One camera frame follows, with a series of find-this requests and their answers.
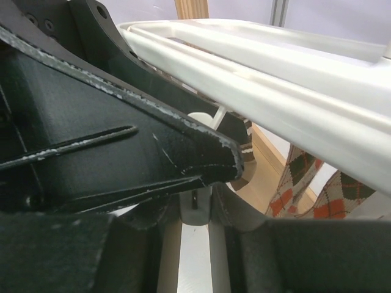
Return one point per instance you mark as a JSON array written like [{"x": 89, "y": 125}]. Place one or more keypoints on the argyle sock right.
[{"x": 338, "y": 198}]

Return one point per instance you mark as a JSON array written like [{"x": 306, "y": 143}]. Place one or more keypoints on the white plastic clip hanger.
[{"x": 327, "y": 96}]

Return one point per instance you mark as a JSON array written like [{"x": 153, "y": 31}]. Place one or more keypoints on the argyle sock left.
[{"x": 300, "y": 168}]

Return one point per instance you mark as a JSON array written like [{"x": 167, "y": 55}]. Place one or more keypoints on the wooden hanger rack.
[{"x": 270, "y": 161}]

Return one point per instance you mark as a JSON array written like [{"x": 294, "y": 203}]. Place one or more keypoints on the argyle sock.
[
  {"x": 300, "y": 168},
  {"x": 338, "y": 198}
]

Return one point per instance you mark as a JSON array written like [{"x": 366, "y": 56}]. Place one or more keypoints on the brown striped sock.
[{"x": 250, "y": 163}]

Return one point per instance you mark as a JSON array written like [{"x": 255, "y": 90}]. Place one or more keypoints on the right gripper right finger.
[{"x": 250, "y": 252}]

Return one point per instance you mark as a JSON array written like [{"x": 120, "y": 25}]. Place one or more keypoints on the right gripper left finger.
[{"x": 75, "y": 139}]

